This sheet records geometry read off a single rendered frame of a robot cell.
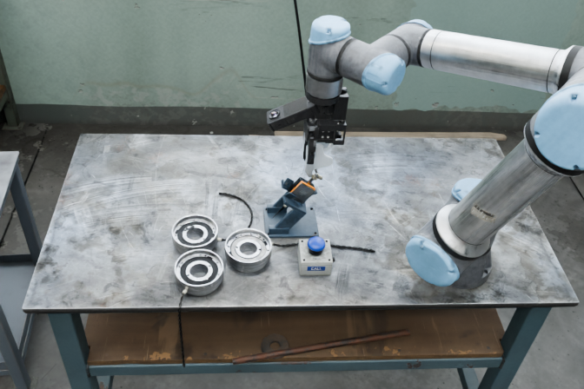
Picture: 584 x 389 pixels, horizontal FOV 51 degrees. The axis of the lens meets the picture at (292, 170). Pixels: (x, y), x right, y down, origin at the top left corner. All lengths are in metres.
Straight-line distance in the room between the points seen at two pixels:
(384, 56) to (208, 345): 0.84
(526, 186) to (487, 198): 0.08
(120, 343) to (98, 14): 1.69
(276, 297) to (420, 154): 0.65
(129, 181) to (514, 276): 0.97
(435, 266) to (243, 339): 0.58
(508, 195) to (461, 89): 2.15
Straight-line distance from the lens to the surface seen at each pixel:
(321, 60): 1.18
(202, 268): 1.38
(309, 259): 1.36
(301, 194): 1.41
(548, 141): 0.97
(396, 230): 1.52
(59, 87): 3.14
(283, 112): 1.28
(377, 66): 1.12
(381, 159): 1.72
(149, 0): 2.83
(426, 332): 1.66
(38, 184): 2.92
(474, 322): 1.72
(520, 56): 1.13
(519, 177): 1.05
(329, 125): 1.27
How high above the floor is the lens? 1.86
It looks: 40 degrees down
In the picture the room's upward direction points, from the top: 5 degrees clockwise
